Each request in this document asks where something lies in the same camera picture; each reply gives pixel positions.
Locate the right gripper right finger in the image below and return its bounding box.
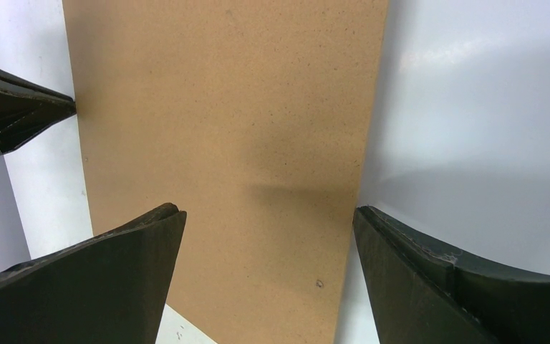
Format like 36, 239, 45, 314
353, 206, 550, 343

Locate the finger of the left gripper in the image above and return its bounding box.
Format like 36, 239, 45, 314
0, 70, 77, 156

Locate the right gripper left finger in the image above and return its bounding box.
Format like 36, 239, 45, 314
0, 203, 187, 343

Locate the brown backing board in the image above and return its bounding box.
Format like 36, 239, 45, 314
63, 1, 387, 343

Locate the photo print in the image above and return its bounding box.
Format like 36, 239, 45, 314
335, 1, 550, 343

